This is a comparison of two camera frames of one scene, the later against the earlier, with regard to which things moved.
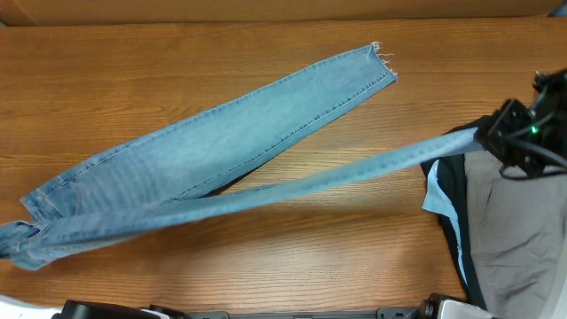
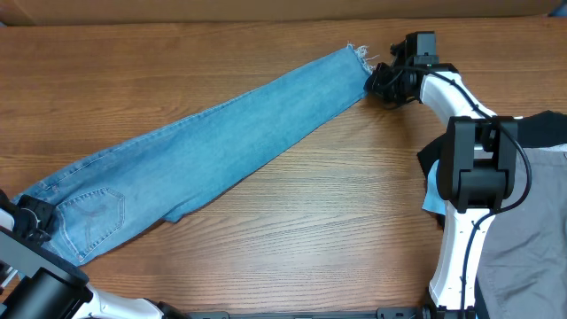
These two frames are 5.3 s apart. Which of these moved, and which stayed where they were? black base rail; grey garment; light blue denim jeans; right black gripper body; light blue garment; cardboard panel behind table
Moved: light blue denim jeans; right black gripper body
Stayed: light blue garment; grey garment; black base rail; cardboard panel behind table
